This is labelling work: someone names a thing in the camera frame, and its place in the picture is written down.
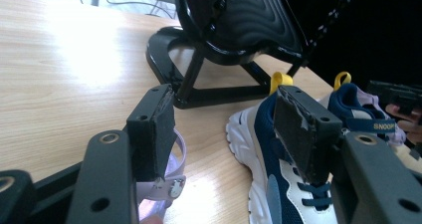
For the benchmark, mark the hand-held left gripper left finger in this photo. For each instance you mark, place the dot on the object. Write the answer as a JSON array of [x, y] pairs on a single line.
[[106, 177]]

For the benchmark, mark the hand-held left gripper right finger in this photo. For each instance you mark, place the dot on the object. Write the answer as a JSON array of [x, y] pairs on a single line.
[[371, 184]]

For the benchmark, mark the navy and white sneaker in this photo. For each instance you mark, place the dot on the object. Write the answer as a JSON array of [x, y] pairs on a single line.
[[345, 101], [245, 141]]

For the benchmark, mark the red and black shoe rack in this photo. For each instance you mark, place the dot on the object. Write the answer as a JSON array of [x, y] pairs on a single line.
[[252, 18]]

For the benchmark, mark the black curtain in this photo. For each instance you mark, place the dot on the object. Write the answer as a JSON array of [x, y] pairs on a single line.
[[381, 35]]

